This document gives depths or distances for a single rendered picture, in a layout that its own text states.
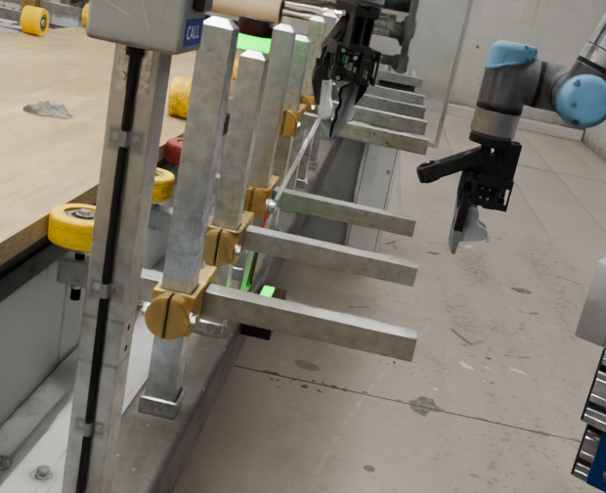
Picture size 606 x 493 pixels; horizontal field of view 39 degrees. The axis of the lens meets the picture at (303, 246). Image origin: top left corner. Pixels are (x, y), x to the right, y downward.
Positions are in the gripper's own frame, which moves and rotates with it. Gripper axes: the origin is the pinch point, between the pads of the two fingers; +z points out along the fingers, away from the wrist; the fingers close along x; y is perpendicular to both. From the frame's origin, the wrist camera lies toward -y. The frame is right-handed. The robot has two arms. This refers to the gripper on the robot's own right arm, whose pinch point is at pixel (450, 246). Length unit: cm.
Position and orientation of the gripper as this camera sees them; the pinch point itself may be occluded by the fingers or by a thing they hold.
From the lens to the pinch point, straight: 150.6
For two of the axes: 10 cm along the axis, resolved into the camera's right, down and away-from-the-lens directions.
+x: 1.3, -2.8, 9.5
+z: -1.9, 9.3, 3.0
